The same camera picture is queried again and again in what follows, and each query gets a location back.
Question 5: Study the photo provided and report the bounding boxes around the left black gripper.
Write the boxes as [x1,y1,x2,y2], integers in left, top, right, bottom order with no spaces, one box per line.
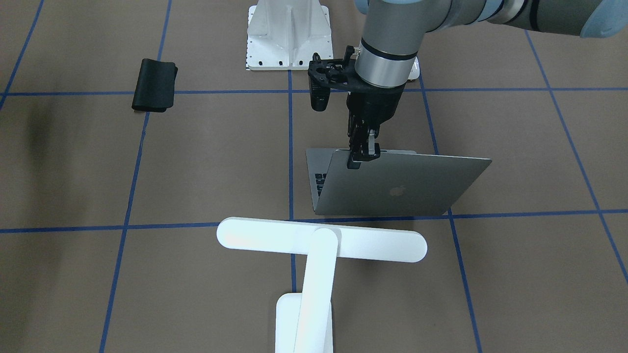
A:
[347,84,406,170]

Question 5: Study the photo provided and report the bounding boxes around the grey laptop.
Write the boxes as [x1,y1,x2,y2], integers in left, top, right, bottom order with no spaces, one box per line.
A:
[306,148,491,217]

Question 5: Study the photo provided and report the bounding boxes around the white computer mouse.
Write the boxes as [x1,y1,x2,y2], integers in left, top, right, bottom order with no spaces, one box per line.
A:
[407,57,421,82]

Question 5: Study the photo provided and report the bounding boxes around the black mouse pad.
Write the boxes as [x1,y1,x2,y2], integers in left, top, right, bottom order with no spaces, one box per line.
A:
[131,58,179,113]

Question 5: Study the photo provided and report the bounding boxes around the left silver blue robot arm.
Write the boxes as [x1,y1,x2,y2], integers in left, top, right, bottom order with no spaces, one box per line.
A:
[347,0,627,169]

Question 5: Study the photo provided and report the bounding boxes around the white desk lamp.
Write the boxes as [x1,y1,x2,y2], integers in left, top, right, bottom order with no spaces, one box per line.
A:
[217,217,428,353]

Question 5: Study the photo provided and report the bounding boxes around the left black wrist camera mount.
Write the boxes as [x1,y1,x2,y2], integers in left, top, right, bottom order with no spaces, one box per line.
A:
[308,46,355,112]

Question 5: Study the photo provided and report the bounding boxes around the white pedestal column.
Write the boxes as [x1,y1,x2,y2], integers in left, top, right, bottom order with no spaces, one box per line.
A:
[245,0,334,70]

